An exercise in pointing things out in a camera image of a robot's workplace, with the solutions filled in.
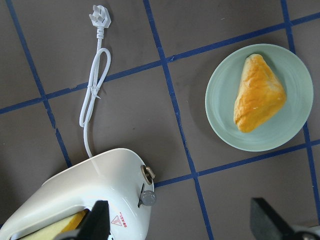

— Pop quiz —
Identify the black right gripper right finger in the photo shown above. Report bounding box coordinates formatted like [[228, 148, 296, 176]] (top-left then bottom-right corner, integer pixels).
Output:
[[250, 197, 320, 240]]

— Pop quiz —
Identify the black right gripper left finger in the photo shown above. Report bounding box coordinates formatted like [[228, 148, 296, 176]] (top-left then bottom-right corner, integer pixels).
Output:
[[57, 200, 111, 240]]

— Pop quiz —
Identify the white toaster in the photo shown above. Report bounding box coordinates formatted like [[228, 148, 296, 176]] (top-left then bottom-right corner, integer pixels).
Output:
[[0, 148, 156, 240]]

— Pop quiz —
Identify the yellow toast slice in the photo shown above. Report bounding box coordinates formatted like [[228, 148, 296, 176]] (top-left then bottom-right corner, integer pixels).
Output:
[[20, 209, 89, 240]]

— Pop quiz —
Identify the light green plate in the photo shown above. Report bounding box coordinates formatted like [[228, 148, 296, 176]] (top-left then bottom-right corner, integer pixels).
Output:
[[205, 43, 314, 152]]

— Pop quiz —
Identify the golden triangular bread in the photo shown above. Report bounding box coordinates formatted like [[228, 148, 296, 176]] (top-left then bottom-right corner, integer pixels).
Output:
[[233, 53, 287, 133]]

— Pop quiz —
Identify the white power cord with plug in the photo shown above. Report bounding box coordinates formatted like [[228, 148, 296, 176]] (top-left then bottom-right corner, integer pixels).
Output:
[[79, 4, 112, 159]]

